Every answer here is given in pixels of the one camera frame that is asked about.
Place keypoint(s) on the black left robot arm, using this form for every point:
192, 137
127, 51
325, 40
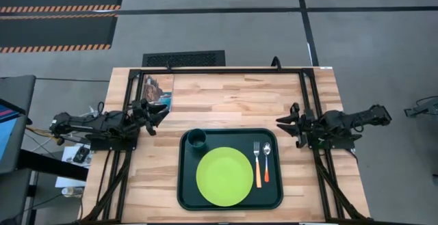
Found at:
92, 124

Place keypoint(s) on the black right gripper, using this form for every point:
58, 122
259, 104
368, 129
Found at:
308, 127

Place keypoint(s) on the computer monitor with blue screen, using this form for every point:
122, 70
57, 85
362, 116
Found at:
8, 129

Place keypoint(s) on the white paper sheets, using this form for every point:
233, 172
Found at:
68, 178

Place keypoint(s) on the black aluminium table frame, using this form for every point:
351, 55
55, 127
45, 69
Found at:
219, 71

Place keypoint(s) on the small black handheld device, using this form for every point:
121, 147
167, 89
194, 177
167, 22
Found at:
81, 154

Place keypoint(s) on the dark green plastic cup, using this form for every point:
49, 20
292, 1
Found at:
197, 139

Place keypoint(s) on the lime green plate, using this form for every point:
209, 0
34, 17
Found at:
224, 176

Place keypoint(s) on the black floor vent grille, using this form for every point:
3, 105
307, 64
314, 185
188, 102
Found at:
183, 59

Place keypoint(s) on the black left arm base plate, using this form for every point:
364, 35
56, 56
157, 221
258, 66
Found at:
109, 144

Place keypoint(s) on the black stand on floor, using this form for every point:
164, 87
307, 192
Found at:
422, 108

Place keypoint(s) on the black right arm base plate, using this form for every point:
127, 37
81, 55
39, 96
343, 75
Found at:
342, 143

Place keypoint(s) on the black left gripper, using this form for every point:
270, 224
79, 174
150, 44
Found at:
141, 119

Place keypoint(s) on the dark green plastic tray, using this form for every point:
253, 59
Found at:
267, 197

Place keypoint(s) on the black desk crossbar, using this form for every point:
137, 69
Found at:
54, 165

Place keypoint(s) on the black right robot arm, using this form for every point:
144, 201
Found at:
349, 119

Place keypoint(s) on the Acadia picture postcard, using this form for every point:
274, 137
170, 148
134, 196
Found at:
157, 88

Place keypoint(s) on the clear plastic bottle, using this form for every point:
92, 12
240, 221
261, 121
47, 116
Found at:
72, 191

